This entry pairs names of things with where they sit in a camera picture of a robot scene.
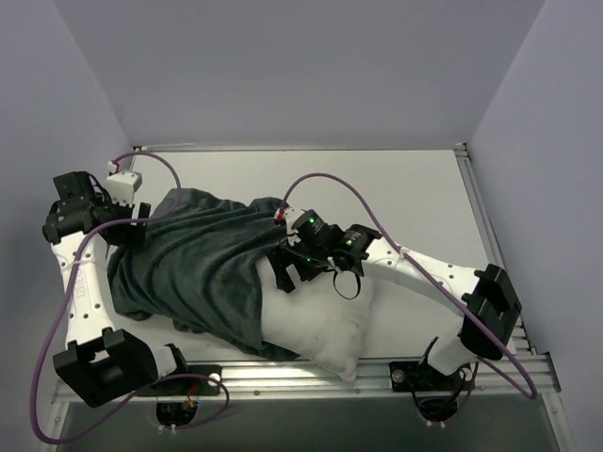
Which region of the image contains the aluminium table edge rail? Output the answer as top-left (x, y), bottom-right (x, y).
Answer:
top-left (454, 143), bottom-right (538, 356)

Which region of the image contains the white pillow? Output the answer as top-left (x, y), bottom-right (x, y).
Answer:
top-left (253, 261), bottom-right (379, 383)

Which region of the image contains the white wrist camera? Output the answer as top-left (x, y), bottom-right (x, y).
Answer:
top-left (103, 171), bottom-right (142, 207)
top-left (273, 207), bottom-right (305, 247)

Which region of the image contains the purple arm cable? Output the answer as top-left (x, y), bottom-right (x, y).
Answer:
top-left (31, 151), bottom-right (231, 444)
top-left (280, 172), bottom-right (539, 422)

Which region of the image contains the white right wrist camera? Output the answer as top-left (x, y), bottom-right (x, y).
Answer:
top-left (273, 207), bottom-right (305, 247)

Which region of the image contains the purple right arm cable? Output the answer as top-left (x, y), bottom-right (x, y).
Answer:
top-left (280, 172), bottom-right (539, 422)

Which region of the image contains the aluminium front mounting rail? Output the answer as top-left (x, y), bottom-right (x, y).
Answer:
top-left (51, 352), bottom-right (562, 404)

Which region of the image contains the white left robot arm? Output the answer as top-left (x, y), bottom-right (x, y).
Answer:
top-left (42, 170), bottom-right (190, 408)

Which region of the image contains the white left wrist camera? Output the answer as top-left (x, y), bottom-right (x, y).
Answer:
top-left (103, 171), bottom-right (142, 207)

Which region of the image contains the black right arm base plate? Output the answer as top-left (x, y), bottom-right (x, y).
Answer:
top-left (389, 361), bottom-right (471, 394)

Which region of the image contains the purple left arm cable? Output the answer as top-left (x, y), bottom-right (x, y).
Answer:
top-left (31, 151), bottom-right (231, 444)

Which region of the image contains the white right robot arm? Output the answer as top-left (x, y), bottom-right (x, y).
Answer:
top-left (269, 207), bottom-right (522, 389)

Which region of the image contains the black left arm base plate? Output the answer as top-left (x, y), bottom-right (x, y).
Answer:
top-left (136, 363), bottom-right (222, 397)

